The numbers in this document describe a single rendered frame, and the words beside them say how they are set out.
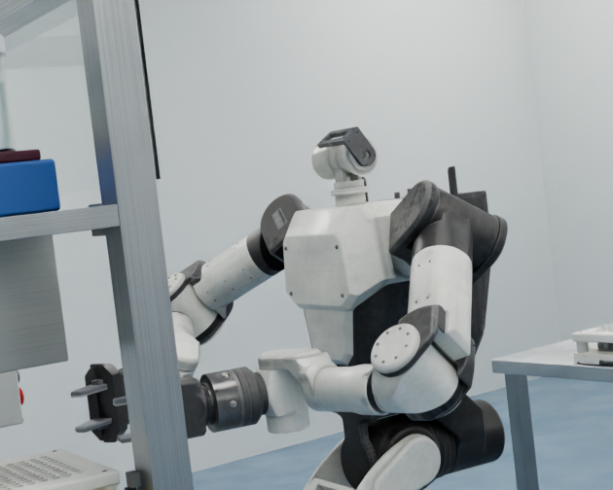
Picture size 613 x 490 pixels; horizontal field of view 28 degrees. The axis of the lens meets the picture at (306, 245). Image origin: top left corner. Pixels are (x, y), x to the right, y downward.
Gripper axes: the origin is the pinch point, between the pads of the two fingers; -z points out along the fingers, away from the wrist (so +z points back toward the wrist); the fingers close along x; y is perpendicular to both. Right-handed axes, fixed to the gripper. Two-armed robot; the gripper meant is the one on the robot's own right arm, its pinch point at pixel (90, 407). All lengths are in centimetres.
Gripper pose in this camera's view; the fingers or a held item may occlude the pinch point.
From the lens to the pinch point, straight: 194.8
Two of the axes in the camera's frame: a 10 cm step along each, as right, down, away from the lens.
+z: 4.6, -1.0, 8.8
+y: -8.8, 0.8, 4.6
